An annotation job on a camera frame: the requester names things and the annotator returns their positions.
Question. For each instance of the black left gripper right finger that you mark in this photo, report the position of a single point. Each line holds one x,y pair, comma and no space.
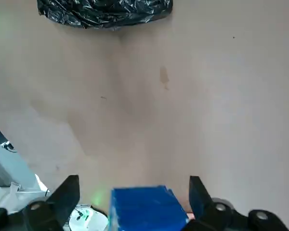
207,216

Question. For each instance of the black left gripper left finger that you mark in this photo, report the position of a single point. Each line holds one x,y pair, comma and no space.
50,211

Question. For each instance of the blue cookie box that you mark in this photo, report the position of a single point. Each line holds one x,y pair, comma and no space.
144,207

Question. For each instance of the black plastic bag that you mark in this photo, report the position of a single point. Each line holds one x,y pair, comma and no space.
98,12

